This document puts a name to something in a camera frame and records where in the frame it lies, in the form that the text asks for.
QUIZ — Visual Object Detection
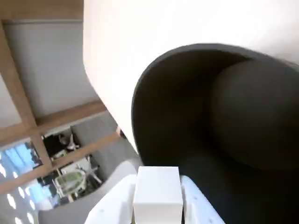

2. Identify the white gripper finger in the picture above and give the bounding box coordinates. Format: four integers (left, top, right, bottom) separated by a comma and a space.
85, 175, 136, 224
181, 175, 226, 224

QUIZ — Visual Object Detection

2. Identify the white block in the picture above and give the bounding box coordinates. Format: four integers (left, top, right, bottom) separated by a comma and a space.
132, 166, 183, 224

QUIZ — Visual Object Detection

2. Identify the black pot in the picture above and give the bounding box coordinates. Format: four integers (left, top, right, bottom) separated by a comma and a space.
131, 43, 299, 224

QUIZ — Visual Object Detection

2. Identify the green mesh office chair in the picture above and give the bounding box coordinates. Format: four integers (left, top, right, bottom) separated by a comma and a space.
53, 161, 103, 203

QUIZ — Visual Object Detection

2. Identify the black office chair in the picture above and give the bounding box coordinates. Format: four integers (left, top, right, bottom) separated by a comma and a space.
43, 133, 81, 159

